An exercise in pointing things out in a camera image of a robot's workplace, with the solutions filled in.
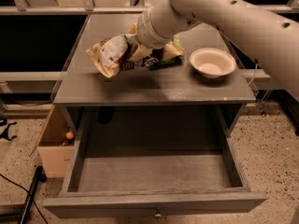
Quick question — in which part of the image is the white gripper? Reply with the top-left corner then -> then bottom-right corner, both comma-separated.
127,7 -> 178,62

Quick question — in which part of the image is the brown chip bag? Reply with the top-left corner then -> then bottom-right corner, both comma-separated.
85,34 -> 185,78

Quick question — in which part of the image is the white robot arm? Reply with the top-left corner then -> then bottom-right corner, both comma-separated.
136,0 -> 299,99

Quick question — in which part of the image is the green chip bag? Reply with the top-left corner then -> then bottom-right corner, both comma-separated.
148,35 -> 185,70

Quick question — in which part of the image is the grey cabinet counter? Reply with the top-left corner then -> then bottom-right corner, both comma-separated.
54,14 -> 254,149

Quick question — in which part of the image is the grey open drawer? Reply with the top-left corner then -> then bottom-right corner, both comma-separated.
44,137 -> 267,218

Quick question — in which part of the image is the white bowl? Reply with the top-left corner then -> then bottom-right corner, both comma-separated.
190,48 -> 236,78

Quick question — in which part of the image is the small orange ball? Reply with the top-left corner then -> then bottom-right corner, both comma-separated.
65,132 -> 74,140

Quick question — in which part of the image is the cardboard box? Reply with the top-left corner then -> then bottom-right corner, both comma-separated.
33,105 -> 77,178

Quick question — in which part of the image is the black clamp tool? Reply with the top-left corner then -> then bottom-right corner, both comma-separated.
0,119 -> 17,141

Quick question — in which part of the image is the black pole on floor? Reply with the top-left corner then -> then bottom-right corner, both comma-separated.
18,166 -> 47,224

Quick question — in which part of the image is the white cable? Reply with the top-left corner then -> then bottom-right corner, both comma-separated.
247,59 -> 260,87

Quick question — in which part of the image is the black floor cable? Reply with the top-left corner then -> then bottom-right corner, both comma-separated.
0,173 -> 50,224

